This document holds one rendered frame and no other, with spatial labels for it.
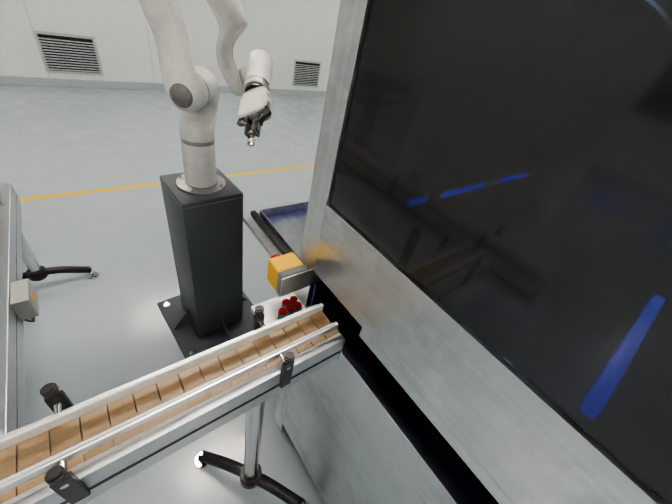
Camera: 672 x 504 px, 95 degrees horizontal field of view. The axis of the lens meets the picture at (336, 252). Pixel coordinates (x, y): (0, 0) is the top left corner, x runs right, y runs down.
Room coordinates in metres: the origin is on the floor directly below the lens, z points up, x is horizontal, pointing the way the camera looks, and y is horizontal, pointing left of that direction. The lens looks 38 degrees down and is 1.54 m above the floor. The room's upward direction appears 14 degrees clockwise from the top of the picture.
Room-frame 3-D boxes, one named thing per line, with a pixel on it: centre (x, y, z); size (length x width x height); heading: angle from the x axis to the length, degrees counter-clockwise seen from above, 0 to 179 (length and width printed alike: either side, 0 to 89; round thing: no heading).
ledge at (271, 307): (0.52, 0.09, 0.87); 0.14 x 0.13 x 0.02; 45
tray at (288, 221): (0.90, 0.10, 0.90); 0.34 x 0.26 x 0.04; 44
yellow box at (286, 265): (0.56, 0.11, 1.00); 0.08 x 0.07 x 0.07; 45
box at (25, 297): (0.61, 1.06, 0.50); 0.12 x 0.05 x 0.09; 45
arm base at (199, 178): (1.10, 0.61, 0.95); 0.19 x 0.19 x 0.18
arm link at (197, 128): (1.13, 0.62, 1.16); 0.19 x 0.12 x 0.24; 8
